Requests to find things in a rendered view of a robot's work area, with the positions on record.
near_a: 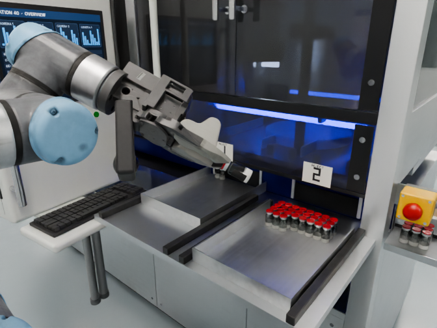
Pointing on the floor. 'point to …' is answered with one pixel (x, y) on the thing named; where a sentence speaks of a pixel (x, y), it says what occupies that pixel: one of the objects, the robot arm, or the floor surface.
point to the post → (389, 149)
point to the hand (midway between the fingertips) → (218, 164)
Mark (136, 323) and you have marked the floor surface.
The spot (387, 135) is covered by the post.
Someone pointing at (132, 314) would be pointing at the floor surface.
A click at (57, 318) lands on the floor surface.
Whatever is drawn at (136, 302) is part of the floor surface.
